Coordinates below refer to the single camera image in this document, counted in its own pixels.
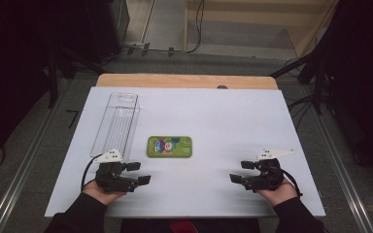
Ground black stand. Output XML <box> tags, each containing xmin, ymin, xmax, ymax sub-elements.
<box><xmin>45</xmin><ymin>42</ymin><xmax>109</xmax><ymax>110</ymax></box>
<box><xmin>269</xmin><ymin>48</ymin><xmax>326</xmax><ymax>117</ymax></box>

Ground light wooden frame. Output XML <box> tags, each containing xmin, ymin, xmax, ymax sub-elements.
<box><xmin>184</xmin><ymin>0</ymin><xmax>339</xmax><ymax>58</ymax></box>

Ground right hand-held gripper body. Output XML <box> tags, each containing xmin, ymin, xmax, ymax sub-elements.
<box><xmin>243</xmin><ymin>148</ymin><xmax>295</xmax><ymax>192</ymax></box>

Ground left hand-held gripper black cable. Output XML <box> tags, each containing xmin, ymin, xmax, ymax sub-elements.
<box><xmin>81</xmin><ymin>153</ymin><xmax>104</xmax><ymax>192</ymax></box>

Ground black floor cables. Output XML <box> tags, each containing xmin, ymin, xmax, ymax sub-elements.
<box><xmin>287</xmin><ymin>93</ymin><xmax>316</xmax><ymax>131</ymax></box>

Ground person's left hand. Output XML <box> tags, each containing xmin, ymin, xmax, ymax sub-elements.
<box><xmin>82</xmin><ymin>179</ymin><xmax>127</xmax><ymax>207</ymax></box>

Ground person's lap dark red clothing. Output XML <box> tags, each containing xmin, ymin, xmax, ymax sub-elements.
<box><xmin>119</xmin><ymin>217</ymin><xmax>262</xmax><ymax>233</ymax></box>

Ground black hanging cable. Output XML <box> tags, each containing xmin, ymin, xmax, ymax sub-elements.
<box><xmin>187</xmin><ymin>0</ymin><xmax>206</xmax><ymax>54</ymax></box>

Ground metal floor rail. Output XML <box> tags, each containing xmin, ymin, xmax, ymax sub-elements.
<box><xmin>300</xmin><ymin>84</ymin><xmax>373</xmax><ymax>233</ymax></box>
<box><xmin>0</xmin><ymin>80</ymin><xmax>68</xmax><ymax>233</ymax></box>

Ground person's right hand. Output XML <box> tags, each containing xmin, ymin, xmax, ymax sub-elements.
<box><xmin>256</xmin><ymin>178</ymin><xmax>298</xmax><ymax>208</ymax></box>

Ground right hand-held gripper black cable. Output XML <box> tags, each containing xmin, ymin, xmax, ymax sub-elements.
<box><xmin>279</xmin><ymin>167</ymin><xmax>304</xmax><ymax>198</ymax></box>

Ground clear plastic container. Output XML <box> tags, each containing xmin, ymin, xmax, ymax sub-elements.
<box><xmin>89</xmin><ymin>92</ymin><xmax>141</xmax><ymax>163</ymax></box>

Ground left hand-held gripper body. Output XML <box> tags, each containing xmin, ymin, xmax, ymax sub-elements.
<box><xmin>92</xmin><ymin>149</ymin><xmax>141</xmax><ymax>193</ymax></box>

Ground hand-held gripper black cable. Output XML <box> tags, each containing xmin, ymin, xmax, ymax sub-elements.
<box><xmin>279</xmin><ymin>167</ymin><xmax>304</xmax><ymax>198</ymax></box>
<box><xmin>81</xmin><ymin>153</ymin><xmax>104</xmax><ymax>192</ymax></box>

